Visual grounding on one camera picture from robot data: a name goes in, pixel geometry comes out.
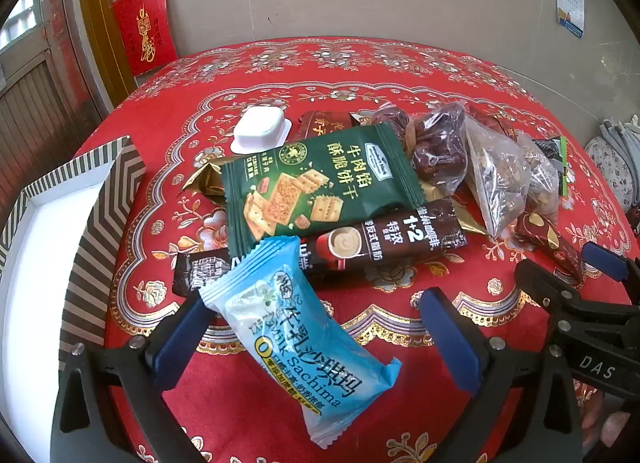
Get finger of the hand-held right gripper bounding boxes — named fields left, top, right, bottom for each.
left=581, top=242, right=640, bottom=305
left=515, top=258, right=640, bottom=340

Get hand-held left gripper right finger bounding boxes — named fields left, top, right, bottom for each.
left=419, top=287, right=586, bottom=463

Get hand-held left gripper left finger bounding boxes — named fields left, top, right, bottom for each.
left=50, top=288, right=223, bottom=463

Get small clear bag of nuts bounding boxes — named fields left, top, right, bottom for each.
left=517, top=130, right=561, bottom=216

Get brown coffee stick packet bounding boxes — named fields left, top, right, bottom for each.
left=172, top=198, right=468, bottom=299

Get black packet with green edge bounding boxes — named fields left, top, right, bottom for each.
left=532, top=137, right=568, bottom=196

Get large clear bag of nuts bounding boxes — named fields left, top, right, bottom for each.
left=465, top=118, right=531, bottom=239

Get light blue snack packet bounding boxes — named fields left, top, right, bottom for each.
left=199, top=235, right=403, bottom=449

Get striped cardboard box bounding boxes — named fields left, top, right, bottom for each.
left=0, top=136, right=147, bottom=449

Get clear bag of dates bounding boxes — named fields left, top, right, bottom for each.
left=372, top=100, right=468, bottom=196

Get green cracker packet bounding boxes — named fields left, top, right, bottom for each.
left=220, top=123, right=426, bottom=256

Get white jelly cup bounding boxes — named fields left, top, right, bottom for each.
left=230, top=104, right=293, bottom=156

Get floral bed sheet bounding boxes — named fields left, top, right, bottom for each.
left=584, top=136, right=635, bottom=211

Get grey folded clothes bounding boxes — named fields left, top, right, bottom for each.
left=597, top=116, right=640, bottom=194

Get brown slatted door panel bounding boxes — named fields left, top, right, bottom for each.
left=0, top=48, right=111, bottom=179

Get red floral tablecloth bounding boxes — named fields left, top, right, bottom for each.
left=65, top=38, right=640, bottom=463

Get red paper poster gold print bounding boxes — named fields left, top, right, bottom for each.
left=111, top=0, right=178, bottom=78

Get window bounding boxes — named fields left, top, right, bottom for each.
left=0, top=0, right=53, bottom=94

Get golden door frame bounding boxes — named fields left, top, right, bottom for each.
left=77, top=0, right=138, bottom=109

